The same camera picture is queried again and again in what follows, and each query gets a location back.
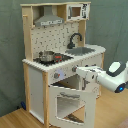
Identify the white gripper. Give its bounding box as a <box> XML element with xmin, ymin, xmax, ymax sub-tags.
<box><xmin>76</xmin><ymin>66</ymin><xmax>103</xmax><ymax>82</ymax></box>

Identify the silver toy pot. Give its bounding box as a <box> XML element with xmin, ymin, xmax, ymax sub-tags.
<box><xmin>39</xmin><ymin>51</ymin><xmax>55</xmax><ymax>62</ymax></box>

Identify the blue object behind kitchen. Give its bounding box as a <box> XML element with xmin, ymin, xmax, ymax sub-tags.
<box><xmin>20</xmin><ymin>101</ymin><xmax>26</xmax><ymax>110</ymax></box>

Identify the dishwasher door with handle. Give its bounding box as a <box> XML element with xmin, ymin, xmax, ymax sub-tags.
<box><xmin>81</xmin><ymin>54</ymin><xmax>103</xmax><ymax>100</ymax></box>

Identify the black toy faucet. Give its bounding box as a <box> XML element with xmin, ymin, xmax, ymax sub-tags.
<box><xmin>67</xmin><ymin>33</ymin><xmax>83</xmax><ymax>49</ymax></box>

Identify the white oven door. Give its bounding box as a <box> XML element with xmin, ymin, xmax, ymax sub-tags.
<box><xmin>49</xmin><ymin>86</ymin><xmax>96</xmax><ymax>128</ymax></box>

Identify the grey range hood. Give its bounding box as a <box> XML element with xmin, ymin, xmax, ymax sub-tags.
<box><xmin>35</xmin><ymin>5</ymin><xmax>64</xmax><ymax>27</ymax></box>

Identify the left stove knob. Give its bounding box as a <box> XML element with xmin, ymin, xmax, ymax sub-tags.
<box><xmin>54</xmin><ymin>73</ymin><xmax>60</xmax><ymax>79</ymax></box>

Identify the black toy stovetop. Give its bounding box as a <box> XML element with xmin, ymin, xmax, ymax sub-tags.
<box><xmin>34</xmin><ymin>53</ymin><xmax>71</xmax><ymax>66</ymax></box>

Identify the wooden toy kitchen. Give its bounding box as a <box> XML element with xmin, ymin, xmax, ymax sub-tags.
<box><xmin>22</xmin><ymin>2</ymin><xmax>105</xmax><ymax>128</ymax></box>

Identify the grey toy sink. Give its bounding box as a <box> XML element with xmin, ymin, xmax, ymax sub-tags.
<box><xmin>66</xmin><ymin>47</ymin><xmax>94</xmax><ymax>56</ymax></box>

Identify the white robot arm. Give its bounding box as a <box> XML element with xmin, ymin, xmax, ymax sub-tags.
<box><xmin>76</xmin><ymin>62</ymin><xmax>128</xmax><ymax>93</ymax></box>

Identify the toy microwave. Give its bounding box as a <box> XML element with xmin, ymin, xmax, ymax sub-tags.
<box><xmin>67</xmin><ymin>4</ymin><xmax>88</xmax><ymax>21</ymax></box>

